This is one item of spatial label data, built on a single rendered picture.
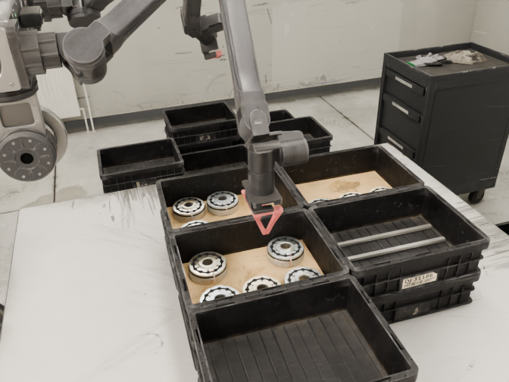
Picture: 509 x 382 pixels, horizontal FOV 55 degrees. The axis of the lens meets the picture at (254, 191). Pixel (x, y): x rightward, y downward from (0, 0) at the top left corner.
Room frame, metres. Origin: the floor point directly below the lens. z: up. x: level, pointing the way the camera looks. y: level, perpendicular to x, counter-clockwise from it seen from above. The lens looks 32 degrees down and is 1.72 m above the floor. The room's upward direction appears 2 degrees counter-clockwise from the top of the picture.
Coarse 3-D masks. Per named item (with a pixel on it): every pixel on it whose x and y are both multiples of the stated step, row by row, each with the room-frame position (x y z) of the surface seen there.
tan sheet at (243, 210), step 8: (240, 200) 1.39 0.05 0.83; (168, 208) 1.35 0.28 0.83; (240, 208) 1.34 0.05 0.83; (248, 208) 1.34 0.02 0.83; (208, 216) 1.30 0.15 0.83; (216, 216) 1.30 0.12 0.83; (224, 216) 1.30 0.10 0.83; (232, 216) 1.30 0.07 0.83; (240, 216) 1.30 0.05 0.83; (176, 224) 1.26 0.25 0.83
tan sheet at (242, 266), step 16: (224, 256) 1.10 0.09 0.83; (240, 256) 1.10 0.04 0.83; (256, 256) 1.09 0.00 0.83; (304, 256) 1.09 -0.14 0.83; (240, 272) 1.03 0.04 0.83; (256, 272) 1.03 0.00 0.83; (272, 272) 1.02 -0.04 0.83; (320, 272) 1.02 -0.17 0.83; (192, 288) 0.97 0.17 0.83; (208, 288) 0.97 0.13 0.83; (240, 288) 0.97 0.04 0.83
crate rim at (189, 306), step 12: (264, 216) 1.15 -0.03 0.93; (204, 228) 1.10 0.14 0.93; (216, 228) 1.10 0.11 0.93; (324, 240) 1.03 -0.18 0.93; (336, 252) 0.98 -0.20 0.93; (180, 264) 0.95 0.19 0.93; (180, 276) 0.91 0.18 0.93; (324, 276) 0.89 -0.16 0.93; (336, 276) 0.89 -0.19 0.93; (264, 288) 0.85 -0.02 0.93; (276, 288) 0.85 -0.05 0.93; (216, 300) 0.82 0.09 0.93; (228, 300) 0.82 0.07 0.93
